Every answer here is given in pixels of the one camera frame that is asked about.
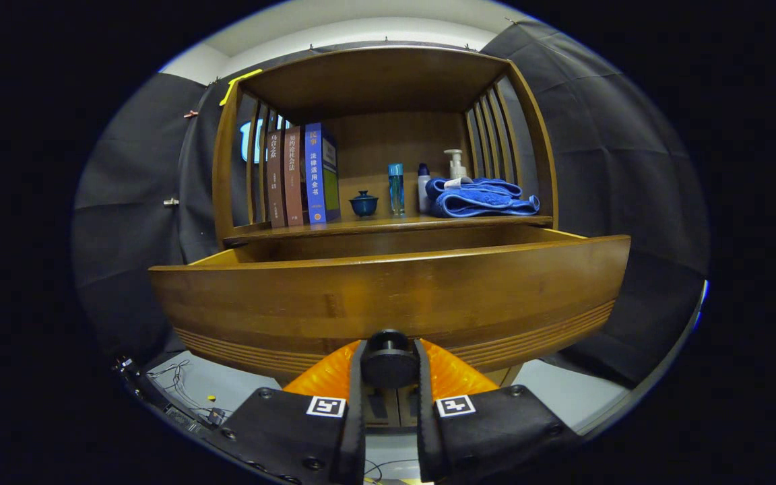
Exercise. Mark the wooden countertop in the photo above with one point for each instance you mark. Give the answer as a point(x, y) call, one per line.
point(361, 225)

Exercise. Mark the blue book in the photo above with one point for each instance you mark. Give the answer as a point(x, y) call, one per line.
point(315, 175)

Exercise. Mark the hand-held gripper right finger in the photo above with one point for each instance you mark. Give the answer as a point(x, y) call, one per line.
point(423, 417)

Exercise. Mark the wooden cabinet door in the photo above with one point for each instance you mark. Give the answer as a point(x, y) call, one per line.
point(408, 409)
point(380, 411)

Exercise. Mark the blue glass bottle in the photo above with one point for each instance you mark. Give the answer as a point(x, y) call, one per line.
point(396, 192)

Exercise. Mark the wooden cabinet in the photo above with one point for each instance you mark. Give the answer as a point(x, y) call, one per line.
point(374, 81)

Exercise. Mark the white pump bottle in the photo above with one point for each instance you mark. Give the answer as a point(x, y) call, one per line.
point(456, 168)

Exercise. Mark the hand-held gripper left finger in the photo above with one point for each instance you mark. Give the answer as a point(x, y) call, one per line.
point(359, 417)

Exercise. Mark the white bottle with blue cap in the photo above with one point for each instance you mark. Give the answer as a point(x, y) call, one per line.
point(424, 192)

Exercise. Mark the reddish brown book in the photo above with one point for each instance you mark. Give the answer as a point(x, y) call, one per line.
point(292, 178)

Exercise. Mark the blue folded towel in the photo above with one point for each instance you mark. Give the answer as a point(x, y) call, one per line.
point(475, 199)

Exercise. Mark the blue lidded teacup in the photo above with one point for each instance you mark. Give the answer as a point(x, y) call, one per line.
point(364, 204)

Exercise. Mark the dark brown book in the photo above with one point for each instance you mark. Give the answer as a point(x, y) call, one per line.
point(275, 182)

